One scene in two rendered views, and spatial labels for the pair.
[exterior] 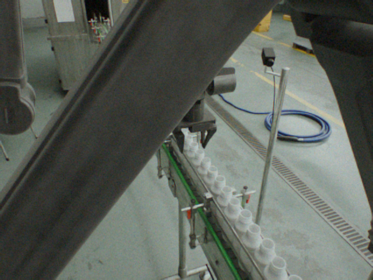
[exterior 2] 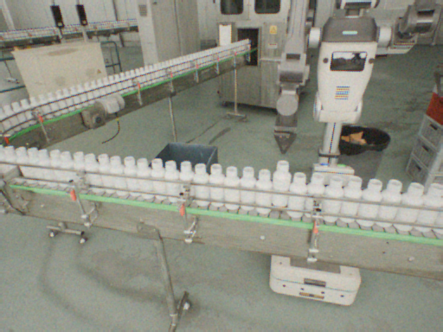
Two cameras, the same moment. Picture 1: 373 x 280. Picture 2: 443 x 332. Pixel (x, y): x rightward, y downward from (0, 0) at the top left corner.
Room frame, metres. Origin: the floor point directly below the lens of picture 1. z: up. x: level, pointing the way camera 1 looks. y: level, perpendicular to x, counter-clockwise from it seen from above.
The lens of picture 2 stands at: (0.55, -1.08, 1.67)
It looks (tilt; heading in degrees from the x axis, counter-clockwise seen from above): 30 degrees down; 124
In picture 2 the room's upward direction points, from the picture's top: 2 degrees counter-clockwise
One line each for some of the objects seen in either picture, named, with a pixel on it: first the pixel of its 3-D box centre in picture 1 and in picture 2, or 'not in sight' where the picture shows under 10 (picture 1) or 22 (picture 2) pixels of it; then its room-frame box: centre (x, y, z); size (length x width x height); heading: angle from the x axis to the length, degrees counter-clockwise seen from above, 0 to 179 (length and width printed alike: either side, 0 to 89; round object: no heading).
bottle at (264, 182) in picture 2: not in sight; (264, 191); (0.22, -0.35, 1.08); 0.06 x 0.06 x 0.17
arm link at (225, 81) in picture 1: (209, 70); not in sight; (0.68, -0.06, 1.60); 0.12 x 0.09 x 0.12; 110
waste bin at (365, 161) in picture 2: not in sight; (354, 165); (0.33, 1.38, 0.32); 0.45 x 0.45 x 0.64
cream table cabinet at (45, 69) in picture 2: not in sight; (69, 85); (-4.12, 1.33, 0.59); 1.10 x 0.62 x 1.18; 92
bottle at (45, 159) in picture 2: not in sight; (48, 168); (-0.65, -0.66, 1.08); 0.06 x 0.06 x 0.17
